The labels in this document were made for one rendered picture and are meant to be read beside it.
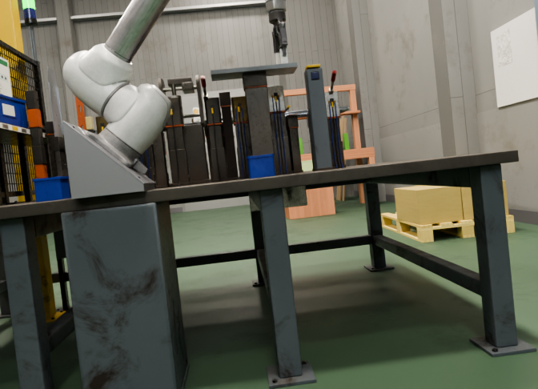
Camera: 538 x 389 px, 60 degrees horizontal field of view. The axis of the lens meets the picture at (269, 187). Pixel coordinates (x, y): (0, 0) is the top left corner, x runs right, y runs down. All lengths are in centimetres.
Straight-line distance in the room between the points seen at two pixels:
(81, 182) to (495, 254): 141
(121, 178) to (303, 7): 975
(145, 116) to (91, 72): 23
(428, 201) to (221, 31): 882
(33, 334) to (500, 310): 159
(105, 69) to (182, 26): 1050
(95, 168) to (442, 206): 317
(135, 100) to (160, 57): 1038
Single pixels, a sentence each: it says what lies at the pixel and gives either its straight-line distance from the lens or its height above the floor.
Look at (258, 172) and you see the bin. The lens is 189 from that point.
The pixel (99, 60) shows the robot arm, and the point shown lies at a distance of 171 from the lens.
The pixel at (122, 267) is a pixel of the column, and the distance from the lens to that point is 159.
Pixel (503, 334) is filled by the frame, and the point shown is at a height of 6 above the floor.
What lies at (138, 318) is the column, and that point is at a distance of 162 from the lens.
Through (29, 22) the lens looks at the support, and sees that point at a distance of 334.
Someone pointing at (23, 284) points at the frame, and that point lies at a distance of 175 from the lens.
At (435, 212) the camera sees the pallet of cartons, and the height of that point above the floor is 23.
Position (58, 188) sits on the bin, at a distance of 200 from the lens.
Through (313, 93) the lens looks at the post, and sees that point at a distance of 207.
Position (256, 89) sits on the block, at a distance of 204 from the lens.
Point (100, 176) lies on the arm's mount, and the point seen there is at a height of 76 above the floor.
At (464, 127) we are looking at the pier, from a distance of 539.
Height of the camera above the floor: 71
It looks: 2 degrees down
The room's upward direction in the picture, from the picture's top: 6 degrees counter-clockwise
